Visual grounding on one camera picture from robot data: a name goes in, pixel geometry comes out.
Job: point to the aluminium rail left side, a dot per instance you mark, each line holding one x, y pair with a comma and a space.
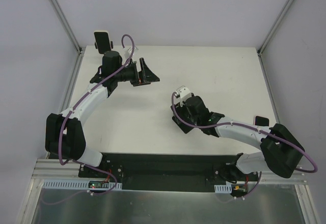
52, 169

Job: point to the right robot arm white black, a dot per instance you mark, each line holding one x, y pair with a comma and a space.
279, 151

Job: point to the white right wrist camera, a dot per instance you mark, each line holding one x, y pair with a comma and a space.
183, 93

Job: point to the aluminium frame post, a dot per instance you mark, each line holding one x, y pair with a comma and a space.
276, 24
65, 24

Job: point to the black round-base phone stand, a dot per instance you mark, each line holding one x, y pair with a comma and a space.
104, 46

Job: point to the black folding phone stand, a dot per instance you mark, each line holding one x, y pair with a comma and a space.
185, 116

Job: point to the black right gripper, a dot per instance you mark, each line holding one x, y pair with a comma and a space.
182, 123

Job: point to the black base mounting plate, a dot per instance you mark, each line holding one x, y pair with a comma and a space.
163, 172

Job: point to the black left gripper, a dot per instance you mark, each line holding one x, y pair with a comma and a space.
137, 74

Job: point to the aluminium frame post left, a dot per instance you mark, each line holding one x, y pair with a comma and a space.
65, 24

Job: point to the white cable duct right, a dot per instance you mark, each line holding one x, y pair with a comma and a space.
230, 188

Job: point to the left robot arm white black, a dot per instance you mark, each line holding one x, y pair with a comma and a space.
64, 134

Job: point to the aluminium frame post right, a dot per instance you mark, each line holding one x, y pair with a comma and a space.
276, 24

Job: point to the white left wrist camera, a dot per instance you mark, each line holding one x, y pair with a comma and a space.
128, 50

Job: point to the phone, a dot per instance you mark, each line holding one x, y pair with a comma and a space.
101, 36
261, 121

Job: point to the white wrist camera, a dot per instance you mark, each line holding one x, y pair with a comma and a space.
128, 50
183, 93

